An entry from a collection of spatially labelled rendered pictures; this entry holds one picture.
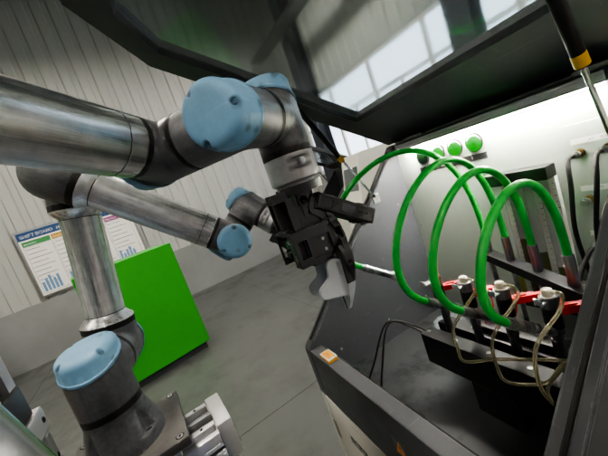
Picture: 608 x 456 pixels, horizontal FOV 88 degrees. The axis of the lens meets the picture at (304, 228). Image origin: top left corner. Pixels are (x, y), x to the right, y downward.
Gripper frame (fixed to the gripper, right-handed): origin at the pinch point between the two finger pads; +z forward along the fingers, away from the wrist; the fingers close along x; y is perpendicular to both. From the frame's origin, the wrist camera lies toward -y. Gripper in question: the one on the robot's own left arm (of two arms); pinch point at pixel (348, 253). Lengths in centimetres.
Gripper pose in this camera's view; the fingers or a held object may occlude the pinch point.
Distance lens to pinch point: 80.9
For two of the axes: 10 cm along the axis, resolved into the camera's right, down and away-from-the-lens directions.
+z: 8.5, 4.8, -2.1
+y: -4.7, 8.8, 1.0
